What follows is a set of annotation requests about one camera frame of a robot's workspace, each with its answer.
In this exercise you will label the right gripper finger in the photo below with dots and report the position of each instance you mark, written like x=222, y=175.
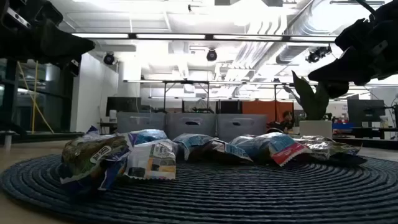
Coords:
x=357, y=76
x=348, y=65

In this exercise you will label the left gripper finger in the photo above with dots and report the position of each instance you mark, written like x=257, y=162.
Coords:
x=62, y=53
x=62, y=39

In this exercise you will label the silver green granola bar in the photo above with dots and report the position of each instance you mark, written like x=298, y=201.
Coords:
x=335, y=149
x=311, y=139

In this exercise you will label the green wrapper granola bar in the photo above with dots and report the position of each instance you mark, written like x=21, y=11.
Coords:
x=87, y=155

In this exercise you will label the blue red-ended granola bar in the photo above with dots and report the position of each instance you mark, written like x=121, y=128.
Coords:
x=149, y=136
x=267, y=144

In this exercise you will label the white yellow-panel granola bar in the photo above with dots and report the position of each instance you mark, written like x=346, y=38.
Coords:
x=152, y=161

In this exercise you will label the dark blue snack bag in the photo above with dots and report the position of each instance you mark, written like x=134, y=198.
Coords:
x=224, y=152

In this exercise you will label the blue silver granola bar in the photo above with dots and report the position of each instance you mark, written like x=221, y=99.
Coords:
x=191, y=141

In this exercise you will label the black monitor on stand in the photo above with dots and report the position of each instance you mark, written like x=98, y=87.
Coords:
x=365, y=110

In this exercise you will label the blue storage box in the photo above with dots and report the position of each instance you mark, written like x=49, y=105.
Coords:
x=342, y=126

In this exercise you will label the clear jar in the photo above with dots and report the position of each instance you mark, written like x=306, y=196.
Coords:
x=384, y=121

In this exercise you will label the green snake plant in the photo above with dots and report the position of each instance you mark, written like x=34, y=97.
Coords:
x=306, y=96

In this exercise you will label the black desk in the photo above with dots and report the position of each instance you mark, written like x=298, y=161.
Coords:
x=373, y=129

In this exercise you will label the white round plant pot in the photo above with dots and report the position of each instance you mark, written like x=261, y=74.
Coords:
x=315, y=129

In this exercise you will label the black computer monitor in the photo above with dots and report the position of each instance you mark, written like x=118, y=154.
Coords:
x=122, y=105

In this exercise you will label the white plastic bottle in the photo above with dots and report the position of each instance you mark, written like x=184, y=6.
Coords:
x=112, y=115

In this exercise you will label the person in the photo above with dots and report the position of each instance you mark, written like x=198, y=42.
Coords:
x=286, y=119

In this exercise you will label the white cylindrical stand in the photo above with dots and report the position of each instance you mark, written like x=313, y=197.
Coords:
x=7, y=141

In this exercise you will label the black office chair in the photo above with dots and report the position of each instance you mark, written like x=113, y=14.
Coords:
x=276, y=130

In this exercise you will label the orange partition panel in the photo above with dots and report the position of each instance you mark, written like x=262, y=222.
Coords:
x=261, y=109

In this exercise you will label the black flat screen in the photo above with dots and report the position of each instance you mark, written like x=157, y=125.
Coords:
x=230, y=107

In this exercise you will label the round dark woven mat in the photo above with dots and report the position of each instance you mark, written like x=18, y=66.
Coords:
x=248, y=193

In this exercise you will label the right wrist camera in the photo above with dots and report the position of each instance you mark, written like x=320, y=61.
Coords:
x=354, y=35

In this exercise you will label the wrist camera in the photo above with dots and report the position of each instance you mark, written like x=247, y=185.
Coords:
x=354, y=35
x=46, y=12

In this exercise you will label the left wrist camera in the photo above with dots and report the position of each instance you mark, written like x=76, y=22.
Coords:
x=46, y=12

